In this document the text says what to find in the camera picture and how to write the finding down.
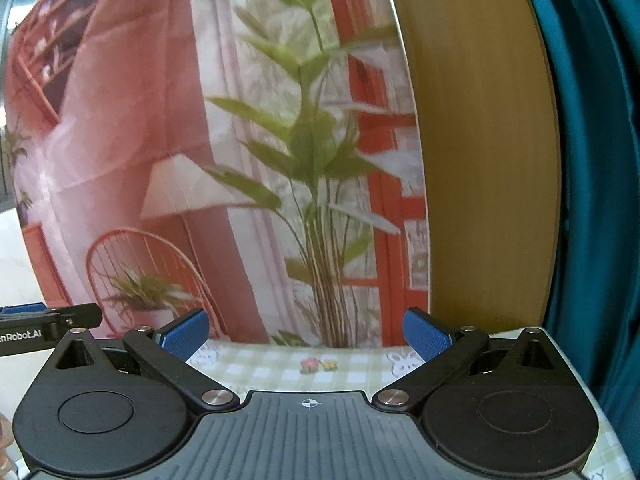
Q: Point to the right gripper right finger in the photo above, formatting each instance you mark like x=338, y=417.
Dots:
x=469, y=356

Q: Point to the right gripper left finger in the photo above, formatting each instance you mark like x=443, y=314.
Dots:
x=143, y=371

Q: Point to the person hand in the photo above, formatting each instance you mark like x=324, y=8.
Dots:
x=6, y=439

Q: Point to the printed backdrop poster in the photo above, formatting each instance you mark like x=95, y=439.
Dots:
x=255, y=159

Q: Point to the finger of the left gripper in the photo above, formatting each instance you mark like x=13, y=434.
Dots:
x=83, y=315

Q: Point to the green checkered tablecloth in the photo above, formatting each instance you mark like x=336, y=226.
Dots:
x=267, y=367

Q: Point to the brown wooden board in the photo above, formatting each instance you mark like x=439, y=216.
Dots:
x=490, y=145

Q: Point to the teal curtain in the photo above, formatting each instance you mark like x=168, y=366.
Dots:
x=593, y=310

